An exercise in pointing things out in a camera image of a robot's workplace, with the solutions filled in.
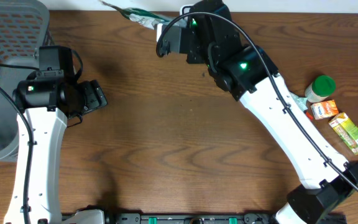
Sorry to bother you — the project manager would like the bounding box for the green white barcode packet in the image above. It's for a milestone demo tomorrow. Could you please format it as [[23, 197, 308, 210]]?
[[99, 0, 174, 30]]

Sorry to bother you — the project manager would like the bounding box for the white teal snack packet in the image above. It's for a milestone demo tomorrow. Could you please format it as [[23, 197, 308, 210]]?
[[290, 92, 308, 112]]

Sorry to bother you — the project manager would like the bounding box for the green lid spice jar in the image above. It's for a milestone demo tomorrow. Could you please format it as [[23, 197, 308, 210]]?
[[305, 75, 336, 103]]

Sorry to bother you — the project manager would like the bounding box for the red white snack packet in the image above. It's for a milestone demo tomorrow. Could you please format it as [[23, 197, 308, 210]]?
[[305, 111, 314, 121]]

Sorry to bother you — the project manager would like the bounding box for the orange tissue packet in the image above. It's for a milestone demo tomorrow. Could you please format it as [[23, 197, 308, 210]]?
[[311, 100, 339, 120]]

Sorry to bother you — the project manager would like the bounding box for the green juice carton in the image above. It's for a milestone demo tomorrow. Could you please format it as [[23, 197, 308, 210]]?
[[329, 112, 358, 155]]

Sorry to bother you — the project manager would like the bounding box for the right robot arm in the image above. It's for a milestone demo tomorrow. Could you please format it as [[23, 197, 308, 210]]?
[[156, 21, 358, 223]]

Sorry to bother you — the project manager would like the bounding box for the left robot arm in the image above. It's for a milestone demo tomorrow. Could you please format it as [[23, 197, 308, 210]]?
[[4, 78, 108, 223]]

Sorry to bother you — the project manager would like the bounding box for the white barcode scanner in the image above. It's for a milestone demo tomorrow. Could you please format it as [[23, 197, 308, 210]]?
[[179, 4, 193, 15]]

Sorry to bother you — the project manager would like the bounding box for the grey plastic mesh basket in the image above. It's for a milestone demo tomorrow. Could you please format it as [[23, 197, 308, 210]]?
[[0, 0, 53, 161]]

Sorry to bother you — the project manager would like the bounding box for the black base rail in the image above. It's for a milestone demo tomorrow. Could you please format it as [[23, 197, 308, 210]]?
[[62, 212, 347, 224]]

